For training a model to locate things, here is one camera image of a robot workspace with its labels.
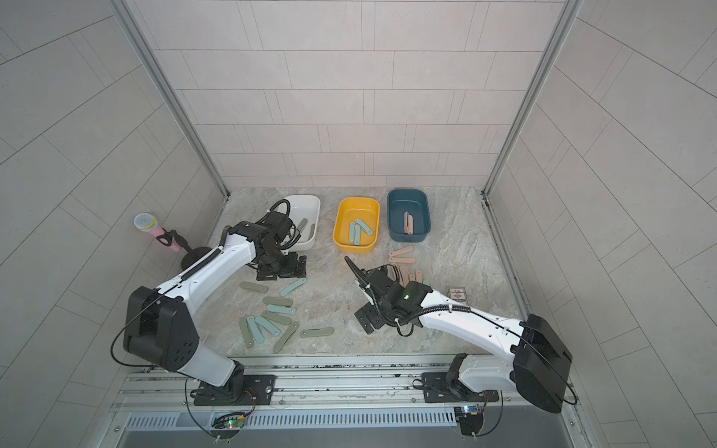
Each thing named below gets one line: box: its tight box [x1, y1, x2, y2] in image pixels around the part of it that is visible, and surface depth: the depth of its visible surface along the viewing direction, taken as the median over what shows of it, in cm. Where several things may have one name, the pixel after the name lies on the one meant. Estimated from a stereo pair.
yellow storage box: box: [332, 196, 380, 254], surface depth 107 cm
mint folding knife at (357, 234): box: [353, 224, 362, 247], surface depth 104 cm
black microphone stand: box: [155, 227, 212, 270], surface depth 86 cm
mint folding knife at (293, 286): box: [280, 278, 309, 297], surface depth 91 cm
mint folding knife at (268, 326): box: [254, 316, 282, 336], surface depth 83 cm
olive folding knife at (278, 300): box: [262, 296, 294, 307], surface depth 88 cm
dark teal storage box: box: [387, 188, 432, 242], surface depth 110 cm
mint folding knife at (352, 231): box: [348, 221, 356, 244], surface depth 104 cm
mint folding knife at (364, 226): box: [354, 218, 375, 236], surface depth 107 cm
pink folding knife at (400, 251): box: [388, 245, 414, 257], surface depth 101 cm
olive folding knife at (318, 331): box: [299, 326, 336, 338], surface depth 82 cm
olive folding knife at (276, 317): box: [261, 310, 293, 325], surface depth 85 cm
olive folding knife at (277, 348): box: [272, 321, 300, 354], surface depth 81 cm
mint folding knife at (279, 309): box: [266, 304, 297, 316], surface depth 87 cm
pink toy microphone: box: [133, 211, 182, 252], surface depth 78 cm
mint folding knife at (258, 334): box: [246, 316, 266, 344], surface depth 82 cm
